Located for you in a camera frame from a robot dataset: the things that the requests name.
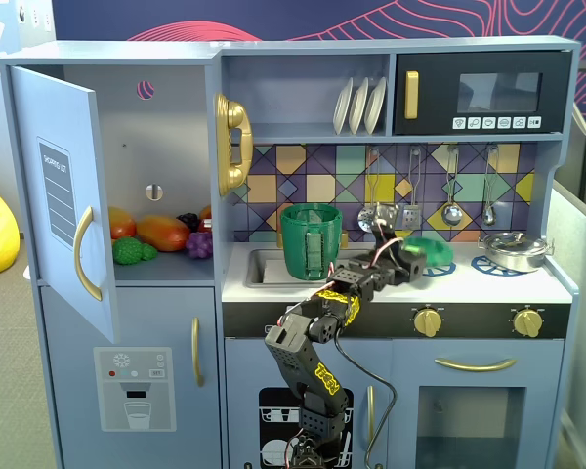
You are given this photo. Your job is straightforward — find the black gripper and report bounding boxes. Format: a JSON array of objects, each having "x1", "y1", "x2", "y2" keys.
[{"x1": 394, "y1": 248, "x2": 428, "y2": 287}]

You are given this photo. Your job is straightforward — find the green round lid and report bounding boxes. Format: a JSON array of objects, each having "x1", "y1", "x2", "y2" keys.
[{"x1": 402, "y1": 236, "x2": 456, "y2": 269}]

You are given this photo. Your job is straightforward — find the steel pot lid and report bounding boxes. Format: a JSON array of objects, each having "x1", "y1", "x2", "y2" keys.
[{"x1": 482, "y1": 231, "x2": 543, "y2": 251}]

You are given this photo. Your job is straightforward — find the green recipient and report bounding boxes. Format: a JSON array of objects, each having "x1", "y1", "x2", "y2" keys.
[{"x1": 279, "y1": 203, "x2": 345, "y2": 282}]

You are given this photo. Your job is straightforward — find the metal slotted spatula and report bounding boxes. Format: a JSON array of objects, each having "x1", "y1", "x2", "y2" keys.
[{"x1": 400, "y1": 146, "x2": 424, "y2": 230}]

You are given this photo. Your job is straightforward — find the gold stove knob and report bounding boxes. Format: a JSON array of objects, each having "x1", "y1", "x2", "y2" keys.
[
  {"x1": 413, "y1": 306, "x2": 445, "y2": 339},
  {"x1": 512, "y1": 306, "x2": 545, "y2": 339}
]

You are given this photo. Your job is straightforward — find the metal slotted spoon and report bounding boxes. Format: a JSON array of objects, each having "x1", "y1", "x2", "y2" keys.
[{"x1": 356, "y1": 146, "x2": 383, "y2": 234}]

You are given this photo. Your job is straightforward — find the metal ladle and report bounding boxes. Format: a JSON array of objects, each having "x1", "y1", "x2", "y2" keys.
[{"x1": 441, "y1": 145, "x2": 463, "y2": 227}]

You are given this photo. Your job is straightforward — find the steel toy pot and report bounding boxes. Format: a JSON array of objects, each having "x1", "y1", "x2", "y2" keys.
[{"x1": 478, "y1": 237, "x2": 554, "y2": 274}]

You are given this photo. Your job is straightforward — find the silver sink basin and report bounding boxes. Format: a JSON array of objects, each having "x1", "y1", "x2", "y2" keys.
[{"x1": 245, "y1": 248, "x2": 346, "y2": 290}]

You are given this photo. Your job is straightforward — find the white toy plate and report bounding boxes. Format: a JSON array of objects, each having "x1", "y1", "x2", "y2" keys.
[
  {"x1": 363, "y1": 76, "x2": 388, "y2": 136},
  {"x1": 332, "y1": 77, "x2": 356, "y2": 136},
  {"x1": 347, "y1": 76, "x2": 371, "y2": 136}
]

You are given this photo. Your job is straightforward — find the grey office partition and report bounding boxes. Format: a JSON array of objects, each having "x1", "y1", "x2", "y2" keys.
[{"x1": 549, "y1": 111, "x2": 586, "y2": 469}]

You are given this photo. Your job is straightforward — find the black toy microwave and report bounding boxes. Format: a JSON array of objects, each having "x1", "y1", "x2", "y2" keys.
[{"x1": 393, "y1": 51, "x2": 573, "y2": 137}]

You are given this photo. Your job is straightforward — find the purple toy grapes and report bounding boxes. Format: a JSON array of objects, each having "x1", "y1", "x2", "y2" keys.
[{"x1": 185, "y1": 231, "x2": 214, "y2": 261}]

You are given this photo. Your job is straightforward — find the gold toy telephone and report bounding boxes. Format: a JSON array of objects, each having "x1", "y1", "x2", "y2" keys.
[{"x1": 213, "y1": 93, "x2": 254, "y2": 197}]

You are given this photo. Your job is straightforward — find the blue toy kitchen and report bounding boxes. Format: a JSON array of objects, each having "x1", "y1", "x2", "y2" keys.
[{"x1": 0, "y1": 38, "x2": 582, "y2": 469}]

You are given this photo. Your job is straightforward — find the orange toy mango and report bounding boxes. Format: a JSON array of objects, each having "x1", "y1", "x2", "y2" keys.
[{"x1": 135, "y1": 214, "x2": 191, "y2": 253}]

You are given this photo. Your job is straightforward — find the green bumpy toy fruit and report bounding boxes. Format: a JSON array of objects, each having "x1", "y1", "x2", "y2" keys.
[{"x1": 111, "y1": 236, "x2": 159, "y2": 266}]

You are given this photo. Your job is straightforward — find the red orange toy peach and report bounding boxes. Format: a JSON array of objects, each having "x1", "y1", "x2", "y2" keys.
[{"x1": 107, "y1": 206, "x2": 138, "y2": 240}]

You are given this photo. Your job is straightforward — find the blue fridge door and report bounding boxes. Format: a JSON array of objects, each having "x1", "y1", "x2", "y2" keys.
[{"x1": 9, "y1": 65, "x2": 119, "y2": 344}]

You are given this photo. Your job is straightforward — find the gold oven door handle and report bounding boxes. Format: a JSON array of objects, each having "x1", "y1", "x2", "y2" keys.
[{"x1": 434, "y1": 357, "x2": 518, "y2": 373}]

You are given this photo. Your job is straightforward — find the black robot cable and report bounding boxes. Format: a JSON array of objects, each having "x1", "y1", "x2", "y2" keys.
[{"x1": 334, "y1": 329, "x2": 399, "y2": 469}]

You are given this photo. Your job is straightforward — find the gold dishwasher door handle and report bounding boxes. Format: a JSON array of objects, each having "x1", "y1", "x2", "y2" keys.
[{"x1": 366, "y1": 385, "x2": 377, "y2": 444}]

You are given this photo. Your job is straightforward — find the gold microwave handle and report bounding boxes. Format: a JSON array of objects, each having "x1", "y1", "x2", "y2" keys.
[{"x1": 403, "y1": 70, "x2": 420, "y2": 120}]

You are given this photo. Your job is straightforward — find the gold freezer door handle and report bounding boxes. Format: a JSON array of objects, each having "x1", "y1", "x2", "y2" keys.
[{"x1": 190, "y1": 317, "x2": 206, "y2": 389}]

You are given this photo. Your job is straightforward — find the gold fridge door handle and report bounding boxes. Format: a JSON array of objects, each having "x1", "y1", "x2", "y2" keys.
[{"x1": 73, "y1": 205, "x2": 104, "y2": 302}]

